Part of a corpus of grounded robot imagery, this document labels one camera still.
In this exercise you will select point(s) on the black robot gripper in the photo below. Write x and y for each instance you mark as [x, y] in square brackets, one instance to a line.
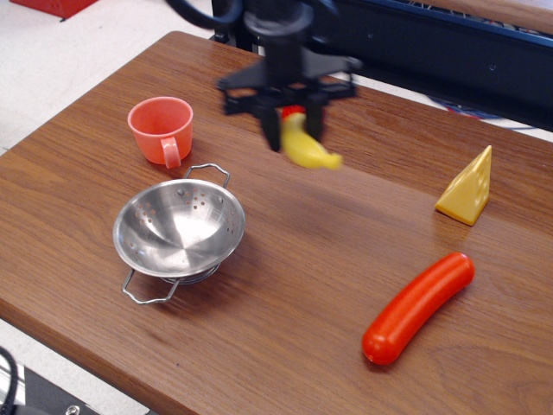
[291, 69]

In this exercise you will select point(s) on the yellow plastic toy banana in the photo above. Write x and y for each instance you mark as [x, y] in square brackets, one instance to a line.
[302, 149]

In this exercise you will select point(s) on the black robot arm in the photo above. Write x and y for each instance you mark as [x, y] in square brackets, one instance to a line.
[281, 6]

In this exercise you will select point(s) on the red plastic toy strawberry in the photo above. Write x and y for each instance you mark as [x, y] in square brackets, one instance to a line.
[290, 110]

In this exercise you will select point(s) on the pink plastic cup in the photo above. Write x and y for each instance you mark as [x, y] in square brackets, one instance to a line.
[163, 129]

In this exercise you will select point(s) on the yellow plastic cheese wedge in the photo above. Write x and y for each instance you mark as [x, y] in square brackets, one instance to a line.
[466, 196]

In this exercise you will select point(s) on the red plastic toy sausage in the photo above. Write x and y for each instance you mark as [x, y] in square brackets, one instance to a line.
[399, 321]

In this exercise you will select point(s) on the wooden board top right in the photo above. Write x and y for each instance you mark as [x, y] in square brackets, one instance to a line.
[529, 14]

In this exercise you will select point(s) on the red box on floor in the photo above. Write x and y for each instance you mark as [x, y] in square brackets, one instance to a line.
[60, 8]

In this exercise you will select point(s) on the steel colander with wire handles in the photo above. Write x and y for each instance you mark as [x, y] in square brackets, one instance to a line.
[179, 231]

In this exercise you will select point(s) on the grey metal bracket with screw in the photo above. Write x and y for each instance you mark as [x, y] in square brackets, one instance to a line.
[89, 397]

